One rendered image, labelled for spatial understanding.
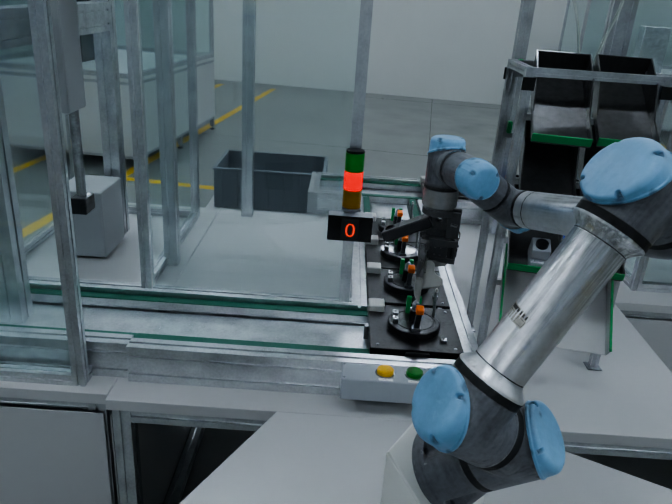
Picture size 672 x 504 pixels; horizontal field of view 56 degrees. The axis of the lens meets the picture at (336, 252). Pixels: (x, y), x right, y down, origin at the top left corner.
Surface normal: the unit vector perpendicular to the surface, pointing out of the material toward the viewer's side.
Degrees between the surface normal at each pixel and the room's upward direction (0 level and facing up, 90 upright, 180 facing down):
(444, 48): 90
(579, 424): 0
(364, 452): 0
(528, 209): 78
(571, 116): 25
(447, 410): 63
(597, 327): 45
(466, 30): 90
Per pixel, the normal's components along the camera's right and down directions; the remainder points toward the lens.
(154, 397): 0.07, -0.92
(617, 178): -0.66, -0.56
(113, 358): -0.03, 0.39
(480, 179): 0.33, 0.36
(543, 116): -0.03, -0.68
